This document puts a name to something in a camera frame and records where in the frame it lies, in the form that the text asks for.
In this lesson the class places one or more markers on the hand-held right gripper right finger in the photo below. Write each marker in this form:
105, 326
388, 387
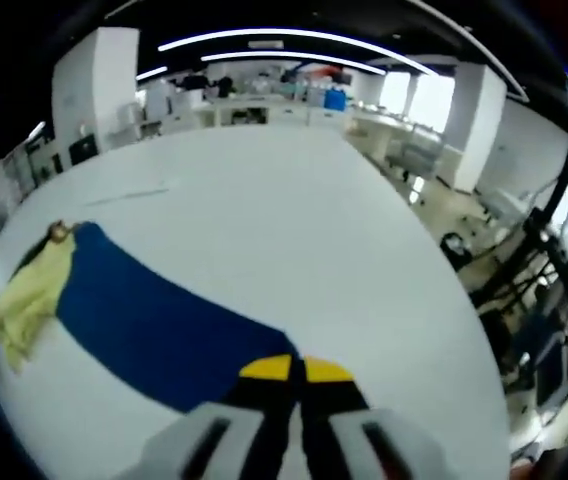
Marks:
354, 440

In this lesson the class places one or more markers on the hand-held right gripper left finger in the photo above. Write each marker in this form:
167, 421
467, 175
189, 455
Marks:
224, 440

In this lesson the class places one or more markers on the yellow blue black garment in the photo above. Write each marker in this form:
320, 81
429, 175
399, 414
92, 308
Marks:
164, 325

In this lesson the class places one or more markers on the black chair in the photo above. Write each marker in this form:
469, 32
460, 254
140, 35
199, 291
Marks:
456, 250

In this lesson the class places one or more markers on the black low cabinet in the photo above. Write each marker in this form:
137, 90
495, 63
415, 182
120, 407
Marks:
83, 150

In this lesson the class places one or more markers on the white counter cabinets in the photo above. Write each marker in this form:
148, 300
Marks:
284, 112

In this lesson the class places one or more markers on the white square pillar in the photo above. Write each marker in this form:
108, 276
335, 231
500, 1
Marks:
96, 85
476, 130

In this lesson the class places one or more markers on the blue bin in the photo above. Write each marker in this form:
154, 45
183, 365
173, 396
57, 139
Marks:
335, 99

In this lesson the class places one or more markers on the white tall cabinet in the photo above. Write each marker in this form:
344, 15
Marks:
159, 100

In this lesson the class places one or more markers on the white ceiling light strip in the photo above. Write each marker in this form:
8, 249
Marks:
289, 54
152, 73
289, 32

